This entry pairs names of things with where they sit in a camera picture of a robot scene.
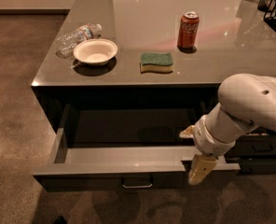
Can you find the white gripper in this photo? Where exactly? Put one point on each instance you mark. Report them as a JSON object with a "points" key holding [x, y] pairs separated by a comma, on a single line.
{"points": [[210, 142]]}

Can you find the grey drawer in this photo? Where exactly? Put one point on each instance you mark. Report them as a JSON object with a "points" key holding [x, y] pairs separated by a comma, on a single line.
{"points": [[250, 146], [258, 166], [119, 149]]}

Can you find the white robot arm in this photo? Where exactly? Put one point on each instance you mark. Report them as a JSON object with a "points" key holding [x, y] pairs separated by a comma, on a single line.
{"points": [[245, 103]]}

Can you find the dark grey drawer cabinet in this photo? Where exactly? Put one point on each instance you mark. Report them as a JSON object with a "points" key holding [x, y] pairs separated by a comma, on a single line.
{"points": [[232, 38]]}

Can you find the green yellow sponge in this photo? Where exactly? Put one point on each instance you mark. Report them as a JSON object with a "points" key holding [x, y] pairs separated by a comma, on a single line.
{"points": [[156, 62]]}

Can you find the red cola can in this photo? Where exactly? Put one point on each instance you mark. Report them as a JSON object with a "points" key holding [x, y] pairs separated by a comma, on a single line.
{"points": [[189, 24]]}

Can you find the white paper bowl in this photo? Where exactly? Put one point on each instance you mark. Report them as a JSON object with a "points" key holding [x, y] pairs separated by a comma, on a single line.
{"points": [[96, 52]]}

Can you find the black object on floor bottom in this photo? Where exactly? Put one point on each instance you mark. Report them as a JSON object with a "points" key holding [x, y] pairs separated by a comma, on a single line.
{"points": [[60, 220]]}

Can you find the clear plastic water bottle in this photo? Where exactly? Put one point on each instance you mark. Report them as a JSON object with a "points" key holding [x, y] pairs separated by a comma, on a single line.
{"points": [[67, 43]]}

